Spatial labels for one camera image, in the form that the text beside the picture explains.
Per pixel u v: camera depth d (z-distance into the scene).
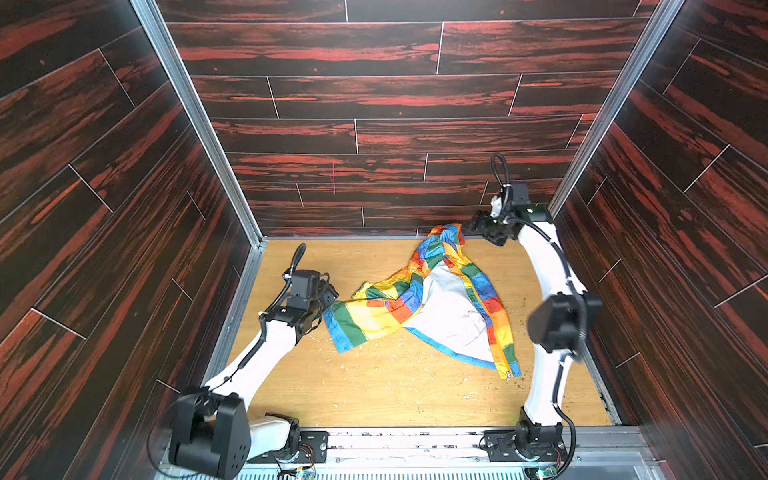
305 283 0.64
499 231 0.78
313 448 0.73
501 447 0.73
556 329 0.54
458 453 0.74
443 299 0.98
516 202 0.70
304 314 0.62
